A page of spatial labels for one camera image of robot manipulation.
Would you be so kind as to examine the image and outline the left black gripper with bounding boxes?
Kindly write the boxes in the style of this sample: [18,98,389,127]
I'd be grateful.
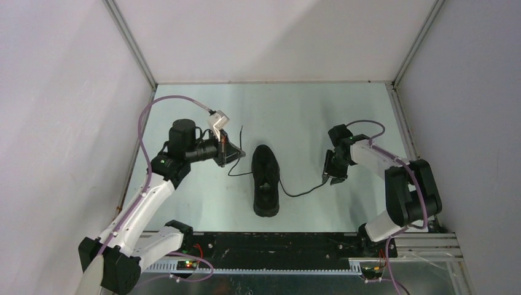
[186,128,245,168]

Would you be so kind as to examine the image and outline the grey slotted cable duct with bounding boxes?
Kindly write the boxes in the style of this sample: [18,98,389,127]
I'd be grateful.
[138,260,363,276]

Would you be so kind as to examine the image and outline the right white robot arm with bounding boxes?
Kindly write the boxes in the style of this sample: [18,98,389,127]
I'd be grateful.
[323,124,442,257]

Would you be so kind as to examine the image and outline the right circuit board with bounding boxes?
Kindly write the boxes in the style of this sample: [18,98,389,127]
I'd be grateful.
[361,267,383,281]

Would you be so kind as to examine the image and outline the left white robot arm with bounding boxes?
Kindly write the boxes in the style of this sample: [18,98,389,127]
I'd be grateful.
[76,119,246,294]

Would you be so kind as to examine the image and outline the left circuit board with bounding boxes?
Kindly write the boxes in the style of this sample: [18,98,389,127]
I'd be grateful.
[176,260,198,271]

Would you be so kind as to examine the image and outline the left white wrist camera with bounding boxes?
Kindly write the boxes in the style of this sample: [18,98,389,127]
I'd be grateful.
[207,110,230,131]

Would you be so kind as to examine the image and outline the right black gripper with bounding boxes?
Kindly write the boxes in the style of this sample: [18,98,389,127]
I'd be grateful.
[322,149,351,185]

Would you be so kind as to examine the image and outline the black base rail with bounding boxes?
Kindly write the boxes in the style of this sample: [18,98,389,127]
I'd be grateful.
[180,232,398,271]

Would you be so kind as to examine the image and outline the black shoe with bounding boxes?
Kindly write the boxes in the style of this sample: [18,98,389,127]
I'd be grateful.
[251,144,280,218]

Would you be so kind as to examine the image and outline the circuit board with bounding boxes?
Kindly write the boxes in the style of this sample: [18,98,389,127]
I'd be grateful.
[176,260,198,271]
[361,267,383,281]

